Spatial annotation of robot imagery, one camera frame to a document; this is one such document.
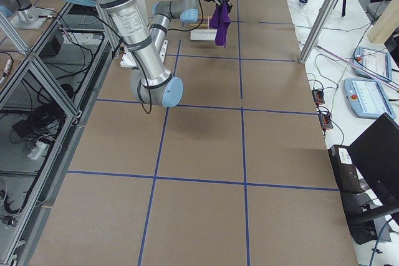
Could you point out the purple towel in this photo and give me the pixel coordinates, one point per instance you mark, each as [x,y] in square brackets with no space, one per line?
[220,21]

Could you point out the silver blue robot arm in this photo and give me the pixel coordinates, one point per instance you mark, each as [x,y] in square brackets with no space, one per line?
[151,82]

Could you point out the white wooden towel rack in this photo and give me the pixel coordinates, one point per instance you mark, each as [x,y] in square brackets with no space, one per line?
[199,29]

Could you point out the clear plastic bag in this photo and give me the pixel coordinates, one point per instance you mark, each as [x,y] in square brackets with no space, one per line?
[303,17]

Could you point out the reacher grabber stick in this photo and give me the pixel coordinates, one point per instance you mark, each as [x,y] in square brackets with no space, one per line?
[357,66]

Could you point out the orange black connector block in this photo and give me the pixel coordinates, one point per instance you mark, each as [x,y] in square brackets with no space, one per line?
[318,96]

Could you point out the far blue teach pendant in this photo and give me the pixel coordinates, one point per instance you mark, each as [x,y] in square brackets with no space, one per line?
[378,61]

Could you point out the blue teach pendant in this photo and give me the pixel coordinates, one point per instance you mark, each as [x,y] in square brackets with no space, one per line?
[367,98]
[378,61]

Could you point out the near blue teach pendant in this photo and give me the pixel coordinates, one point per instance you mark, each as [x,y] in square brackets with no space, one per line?
[367,98]

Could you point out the brown paper table cover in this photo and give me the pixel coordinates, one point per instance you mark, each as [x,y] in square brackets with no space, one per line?
[237,174]

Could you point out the black monitor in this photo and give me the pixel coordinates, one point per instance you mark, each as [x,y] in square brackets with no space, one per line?
[375,155]

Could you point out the black box device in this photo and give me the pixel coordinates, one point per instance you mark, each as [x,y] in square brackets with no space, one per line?
[345,172]

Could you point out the white power strip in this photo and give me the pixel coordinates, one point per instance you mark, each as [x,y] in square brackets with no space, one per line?
[37,150]

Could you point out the aluminium frame post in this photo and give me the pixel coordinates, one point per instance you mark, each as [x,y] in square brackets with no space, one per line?
[316,30]

